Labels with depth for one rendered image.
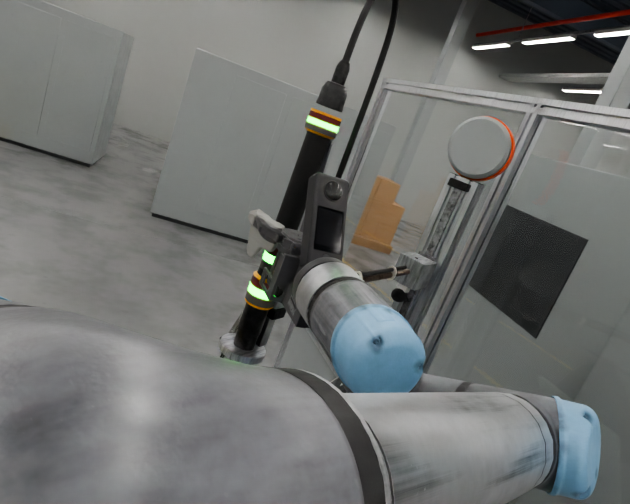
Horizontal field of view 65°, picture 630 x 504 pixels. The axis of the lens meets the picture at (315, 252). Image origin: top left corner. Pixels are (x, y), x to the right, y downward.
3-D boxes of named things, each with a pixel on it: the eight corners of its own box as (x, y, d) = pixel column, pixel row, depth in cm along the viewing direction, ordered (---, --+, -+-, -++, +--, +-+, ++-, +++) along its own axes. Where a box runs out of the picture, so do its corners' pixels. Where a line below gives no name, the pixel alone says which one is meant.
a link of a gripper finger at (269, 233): (243, 224, 64) (282, 252, 59) (247, 213, 64) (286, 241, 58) (271, 228, 68) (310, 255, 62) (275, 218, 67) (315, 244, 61)
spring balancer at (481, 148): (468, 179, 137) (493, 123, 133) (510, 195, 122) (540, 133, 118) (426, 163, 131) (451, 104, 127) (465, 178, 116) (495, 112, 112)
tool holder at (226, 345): (248, 333, 80) (267, 279, 78) (280, 356, 77) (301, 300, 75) (208, 344, 73) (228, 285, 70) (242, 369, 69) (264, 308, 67)
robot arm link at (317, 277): (321, 269, 48) (389, 284, 52) (307, 251, 52) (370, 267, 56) (296, 335, 50) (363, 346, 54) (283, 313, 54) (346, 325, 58)
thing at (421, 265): (404, 277, 132) (416, 248, 130) (427, 289, 129) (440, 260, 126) (388, 280, 123) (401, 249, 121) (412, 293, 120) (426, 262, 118)
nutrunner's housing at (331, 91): (235, 356, 77) (340, 62, 66) (253, 369, 75) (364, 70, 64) (218, 361, 74) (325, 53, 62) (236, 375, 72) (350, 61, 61)
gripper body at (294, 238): (255, 279, 65) (280, 325, 54) (276, 219, 63) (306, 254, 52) (307, 290, 68) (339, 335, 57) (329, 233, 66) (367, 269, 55)
